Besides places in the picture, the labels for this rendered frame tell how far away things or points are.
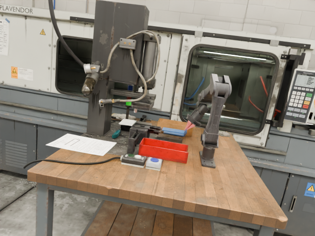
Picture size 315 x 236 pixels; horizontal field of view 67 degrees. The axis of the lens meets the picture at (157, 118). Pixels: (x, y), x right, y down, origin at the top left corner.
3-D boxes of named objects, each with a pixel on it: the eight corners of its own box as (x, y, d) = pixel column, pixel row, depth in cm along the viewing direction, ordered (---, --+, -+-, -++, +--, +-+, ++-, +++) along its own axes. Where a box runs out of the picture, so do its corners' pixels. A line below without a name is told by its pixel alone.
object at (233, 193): (235, 399, 103) (289, 220, 83) (23, 345, 112) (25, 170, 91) (210, 228, 212) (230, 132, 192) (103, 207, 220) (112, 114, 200)
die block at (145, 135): (145, 145, 136) (146, 133, 135) (128, 142, 137) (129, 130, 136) (150, 135, 156) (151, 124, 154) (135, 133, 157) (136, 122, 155)
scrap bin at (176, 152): (186, 163, 119) (188, 152, 118) (138, 155, 121) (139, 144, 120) (186, 155, 131) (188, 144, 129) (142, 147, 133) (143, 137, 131)
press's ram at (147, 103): (150, 116, 132) (157, 62, 125) (105, 109, 134) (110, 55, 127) (154, 110, 149) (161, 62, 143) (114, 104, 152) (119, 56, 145)
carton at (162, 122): (191, 137, 166) (193, 127, 164) (156, 132, 168) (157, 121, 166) (191, 133, 178) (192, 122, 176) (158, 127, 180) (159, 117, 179)
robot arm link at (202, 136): (201, 132, 128) (203, 136, 122) (217, 134, 129) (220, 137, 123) (199, 143, 129) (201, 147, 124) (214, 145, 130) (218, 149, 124)
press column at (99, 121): (104, 136, 141) (116, 1, 124) (84, 133, 142) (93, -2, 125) (111, 130, 155) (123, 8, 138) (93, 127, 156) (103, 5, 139)
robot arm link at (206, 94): (197, 93, 148) (214, 69, 119) (211, 95, 149) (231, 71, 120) (197, 112, 144) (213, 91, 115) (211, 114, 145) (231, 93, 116)
